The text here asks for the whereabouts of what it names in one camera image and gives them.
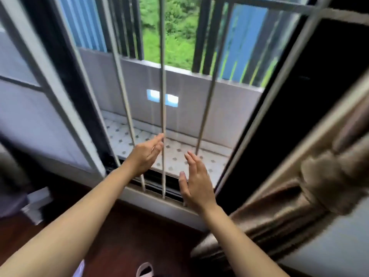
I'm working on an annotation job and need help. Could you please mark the blue corrugated panel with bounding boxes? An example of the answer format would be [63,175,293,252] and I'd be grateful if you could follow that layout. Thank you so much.
[218,3,290,87]
[56,0,108,53]

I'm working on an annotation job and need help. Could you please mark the white window guard bar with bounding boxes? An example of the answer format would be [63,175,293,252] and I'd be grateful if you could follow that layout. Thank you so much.
[195,0,235,156]
[101,0,146,191]
[159,0,168,200]
[214,0,335,196]

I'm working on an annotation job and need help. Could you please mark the white horizontal guard rail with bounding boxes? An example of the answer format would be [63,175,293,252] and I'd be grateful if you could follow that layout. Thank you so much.
[202,0,369,26]

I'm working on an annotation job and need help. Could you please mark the person's left forearm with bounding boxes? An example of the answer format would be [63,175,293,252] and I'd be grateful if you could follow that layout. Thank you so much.
[0,161,142,277]

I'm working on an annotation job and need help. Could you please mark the person's right hand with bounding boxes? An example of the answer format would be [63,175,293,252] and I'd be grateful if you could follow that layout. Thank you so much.
[178,151,217,213]

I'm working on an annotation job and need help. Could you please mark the white framed sliding window panel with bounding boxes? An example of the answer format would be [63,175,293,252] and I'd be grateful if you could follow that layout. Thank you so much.
[0,0,108,180]

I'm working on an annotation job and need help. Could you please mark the brown curtain tieback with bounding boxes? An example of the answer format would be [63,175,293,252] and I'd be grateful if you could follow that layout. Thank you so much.
[300,151,369,217]

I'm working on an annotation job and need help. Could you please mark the brown curtain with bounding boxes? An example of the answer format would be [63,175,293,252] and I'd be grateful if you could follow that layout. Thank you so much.
[190,73,369,271]

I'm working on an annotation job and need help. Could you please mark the white slipper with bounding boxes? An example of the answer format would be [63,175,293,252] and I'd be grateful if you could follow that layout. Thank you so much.
[72,259,86,277]
[136,262,155,277]

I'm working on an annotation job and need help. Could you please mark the person's right forearm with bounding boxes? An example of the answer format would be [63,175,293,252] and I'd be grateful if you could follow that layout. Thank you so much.
[197,202,290,277]

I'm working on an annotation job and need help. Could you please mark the person's left hand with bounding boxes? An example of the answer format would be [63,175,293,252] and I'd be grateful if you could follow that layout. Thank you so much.
[126,133,165,178]

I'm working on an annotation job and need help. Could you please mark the black balcony railing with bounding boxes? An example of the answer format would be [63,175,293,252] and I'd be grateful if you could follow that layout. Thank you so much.
[95,0,313,87]

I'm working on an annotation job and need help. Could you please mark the green trees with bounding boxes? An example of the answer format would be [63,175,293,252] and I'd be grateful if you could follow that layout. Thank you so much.
[138,0,203,72]

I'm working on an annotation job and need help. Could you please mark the white box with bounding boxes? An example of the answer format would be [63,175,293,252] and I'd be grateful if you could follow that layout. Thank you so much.
[21,186,54,226]

